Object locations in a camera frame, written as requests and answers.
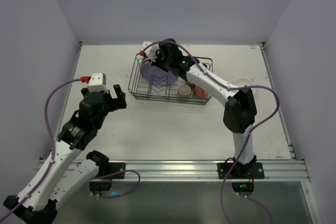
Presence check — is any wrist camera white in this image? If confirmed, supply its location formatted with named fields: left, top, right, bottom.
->
left=139, top=41, right=159, bottom=62
left=87, top=72, right=108, bottom=93

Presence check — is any black wire dish rack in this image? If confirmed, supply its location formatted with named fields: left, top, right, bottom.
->
left=128, top=55, right=212, bottom=105

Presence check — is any purple plate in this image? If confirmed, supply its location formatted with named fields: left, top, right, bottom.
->
left=140, top=62, right=178, bottom=86

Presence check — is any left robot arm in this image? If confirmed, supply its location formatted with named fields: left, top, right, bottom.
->
left=3, top=84, right=127, bottom=223

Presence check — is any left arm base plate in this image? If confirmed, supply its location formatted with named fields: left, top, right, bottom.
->
left=95, top=162, right=126, bottom=179

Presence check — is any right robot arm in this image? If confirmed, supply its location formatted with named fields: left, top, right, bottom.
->
left=144, top=38, right=257, bottom=174

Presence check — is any black cup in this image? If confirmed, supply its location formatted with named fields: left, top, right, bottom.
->
left=202, top=63, right=210, bottom=69

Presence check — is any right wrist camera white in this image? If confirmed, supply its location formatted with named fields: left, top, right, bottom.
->
left=139, top=41, right=159, bottom=62

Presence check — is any orange white bowl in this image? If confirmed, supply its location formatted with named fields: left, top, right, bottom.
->
left=234, top=78, right=255, bottom=87

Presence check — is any grey-green cup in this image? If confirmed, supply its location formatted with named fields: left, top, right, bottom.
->
left=186, top=82, right=196, bottom=90

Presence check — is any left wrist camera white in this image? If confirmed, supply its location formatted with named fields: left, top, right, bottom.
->
left=87, top=72, right=108, bottom=93

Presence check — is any aluminium rail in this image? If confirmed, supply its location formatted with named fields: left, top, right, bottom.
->
left=34, top=158, right=309, bottom=183

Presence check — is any speckled grey cup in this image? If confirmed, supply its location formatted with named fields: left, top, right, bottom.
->
left=177, top=85, right=192, bottom=98

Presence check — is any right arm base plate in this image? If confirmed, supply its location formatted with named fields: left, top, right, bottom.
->
left=216, top=158, right=265, bottom=179

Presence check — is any pink cup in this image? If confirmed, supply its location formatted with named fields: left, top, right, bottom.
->
left=194, top=86, right=208, bottom=99

